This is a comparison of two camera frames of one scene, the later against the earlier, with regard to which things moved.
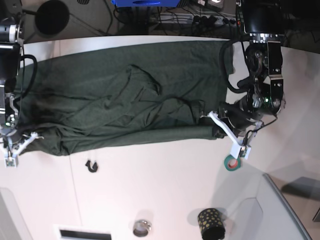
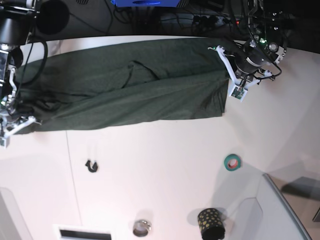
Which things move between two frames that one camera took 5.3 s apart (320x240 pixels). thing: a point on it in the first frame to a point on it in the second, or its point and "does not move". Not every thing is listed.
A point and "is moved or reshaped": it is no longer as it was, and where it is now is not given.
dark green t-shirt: (80, 95) is moved or reshaped
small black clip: (95, 166) does not move
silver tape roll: (141, 227) does not move
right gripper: (239, 113) to (249, 60)
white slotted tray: (67, 232) does not move
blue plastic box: (143, 3) does not move
